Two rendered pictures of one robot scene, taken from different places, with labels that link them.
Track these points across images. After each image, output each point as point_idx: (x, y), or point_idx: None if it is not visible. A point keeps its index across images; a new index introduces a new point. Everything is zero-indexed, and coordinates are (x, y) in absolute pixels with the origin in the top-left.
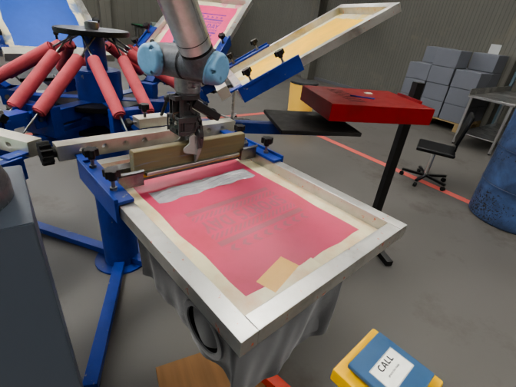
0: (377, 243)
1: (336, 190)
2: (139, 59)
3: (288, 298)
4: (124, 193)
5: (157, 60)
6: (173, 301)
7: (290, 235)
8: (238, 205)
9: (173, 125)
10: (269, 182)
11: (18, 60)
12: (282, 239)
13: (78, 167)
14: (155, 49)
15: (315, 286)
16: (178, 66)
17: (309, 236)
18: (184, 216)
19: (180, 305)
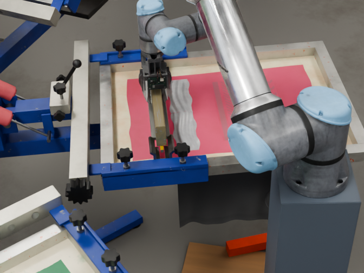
0: (332, 65)
1: (258, 46)
2: (167, 48)
3: (355, 123)
4: (193, 157)
5: (186, 40)
6: (233, 214)
7: (287, 98)
8: (231, 108)
9: (156, 83)
10: (205, 76)
11: None
12: (290, 104)
13: (106, 180)
14: (182, 33)
15: (352, 109)
16: (199, 35)
17: (295, 91)
18: (228, 141)
19: (249, 207)
